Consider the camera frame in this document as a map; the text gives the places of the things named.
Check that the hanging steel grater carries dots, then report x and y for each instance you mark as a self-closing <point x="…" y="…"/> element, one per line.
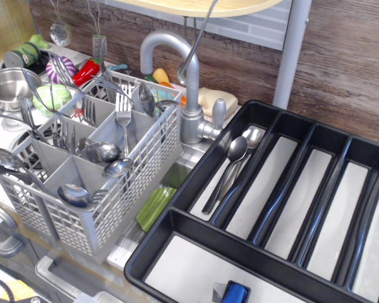
<point x="98" y="40"/>

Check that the purple white toy onion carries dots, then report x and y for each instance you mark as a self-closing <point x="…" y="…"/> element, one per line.
<point x="51" y="72"/>

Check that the yellow toy fruit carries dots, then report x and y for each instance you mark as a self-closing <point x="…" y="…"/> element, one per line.
<point x="160" y="76"/>

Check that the green dish sponge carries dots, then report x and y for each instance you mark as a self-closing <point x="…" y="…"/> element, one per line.
<point x="154" y="206"/>

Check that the grey plastic cutlery basket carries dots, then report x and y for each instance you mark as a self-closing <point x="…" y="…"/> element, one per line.
<point x="91" y="234"/>

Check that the small steel spoon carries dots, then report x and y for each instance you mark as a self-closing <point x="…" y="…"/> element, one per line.
<point x="205" y="21"/>

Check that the green label tin can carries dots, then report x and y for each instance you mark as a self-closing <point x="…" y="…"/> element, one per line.
<point x="22" y="57"/>

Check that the large steel fork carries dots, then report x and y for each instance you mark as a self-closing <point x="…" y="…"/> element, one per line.
<point x="123" y="117"/>

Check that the steel spoon middle basket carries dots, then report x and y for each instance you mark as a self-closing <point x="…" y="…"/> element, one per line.
<point x="118" y="168"/>

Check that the black cutlery tray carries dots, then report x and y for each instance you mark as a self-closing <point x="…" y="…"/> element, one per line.
<point x="299" y="223"/>

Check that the steel spoon basket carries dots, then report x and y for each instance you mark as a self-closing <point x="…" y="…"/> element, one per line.
<point x="118" y="168"/>
<point x="74" y="195"/>
<point x="147" y="100"/>
<point x="9" y="160"/>

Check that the steel cooking pot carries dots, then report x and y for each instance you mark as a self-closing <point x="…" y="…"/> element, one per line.
<point x="13" y="84"/>

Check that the blue object in tray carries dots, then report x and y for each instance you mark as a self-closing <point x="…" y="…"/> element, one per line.
<point x="230" y="292"/>

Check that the light wooden shelf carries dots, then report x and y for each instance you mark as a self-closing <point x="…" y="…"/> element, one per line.
<point x="200" y="8"/>

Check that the hanging steel skimmer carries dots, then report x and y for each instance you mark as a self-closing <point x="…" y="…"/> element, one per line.
<point x="59" y="31"/>

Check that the grey metal post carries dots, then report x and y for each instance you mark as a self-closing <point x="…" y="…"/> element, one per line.
<point x="297" y="23"/>

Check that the grey metal faucet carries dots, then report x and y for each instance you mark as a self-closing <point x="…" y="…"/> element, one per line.
<point x="194" y="127"/>

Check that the steel spoon front basket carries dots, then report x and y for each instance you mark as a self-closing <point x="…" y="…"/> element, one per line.
<point x="74" y="195"/>

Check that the red toy pepper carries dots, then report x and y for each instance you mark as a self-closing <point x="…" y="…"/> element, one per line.
<point x="90" y="69"/>

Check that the steel spoon in tray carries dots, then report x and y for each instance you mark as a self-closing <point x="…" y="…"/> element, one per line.
<point x="235" y="152"/>
<point x="253" y="136"/>

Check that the steel spoon left basket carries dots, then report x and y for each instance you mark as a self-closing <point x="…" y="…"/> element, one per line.
<point x="9" y="160"/>

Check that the long curved steel fork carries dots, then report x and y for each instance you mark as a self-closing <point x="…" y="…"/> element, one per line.
<point x="63" y="72"/>

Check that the hanging steel ladle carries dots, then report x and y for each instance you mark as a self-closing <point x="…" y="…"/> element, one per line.
<point x="181" y="73"/>

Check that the large spoon basket centre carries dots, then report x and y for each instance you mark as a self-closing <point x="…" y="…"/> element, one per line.
<point x="99" y="152"/>

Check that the steel spoon back basket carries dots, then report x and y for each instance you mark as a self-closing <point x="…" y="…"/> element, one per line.
<point x="147" y="100"/>

